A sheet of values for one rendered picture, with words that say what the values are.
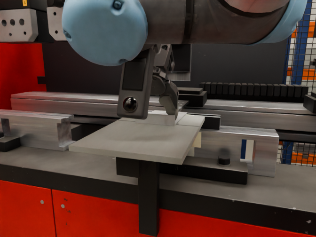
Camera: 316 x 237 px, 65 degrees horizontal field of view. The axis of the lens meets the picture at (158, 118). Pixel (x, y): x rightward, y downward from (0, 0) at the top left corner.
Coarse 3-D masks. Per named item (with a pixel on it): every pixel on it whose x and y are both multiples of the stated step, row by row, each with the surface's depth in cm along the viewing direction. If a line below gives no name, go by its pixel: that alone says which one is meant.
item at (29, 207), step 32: (0, 192) 65; (32, 192) 62; (64, 192) 58; (0, 224) 68; (32, 224) 64; (64, 224) 61; (96, 224) 58; (128, 224) 55; (160, 224) 53; (192, 224) 50; (224, 224) 48
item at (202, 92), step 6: (180, 90) 79; (186, 90) 78; (192, 90) 78; (198, 90) 78; (180, 96) 78; (186, 96) 78; (192, 96) 77; (198, 96) 76; (204, 96) 79; (180, 102) 74; (186, 102) 74; (192, 102) 77; (198, 102) 77; (204, 102) 80; (180, 108) 65
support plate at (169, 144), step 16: (112, 128) 48; (128, 128) 48; (144, 128) 48; (160, 128) 48; (176, 128) 48; (192, 128) 48; (80, 144) 39; (96, 144) 39; (112, 144) 39; (128, 144) 39; (144, 144) 39; (160, 144) 39; (176, 144) 39; (160, 160) 35; (176, 160) 34
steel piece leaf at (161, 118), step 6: (150, 114) 51; (156, 114) 51; (162, 114) 50; (180, 114) 59; (138, 120) 52; (144, 120) 52; (150, 120) 51; (156, 120) 51; (162, 120) 50; (168, 120) 50; (174, 120) 50
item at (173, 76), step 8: (176, 48) 57; (184, 48) 57; (176, 56) 58; (184, 56) 57; (176, 64) 58; (184, 64) 58; (168, 72) 60; (176, 72) 59; (184, 72) 59; (184, 80) 59
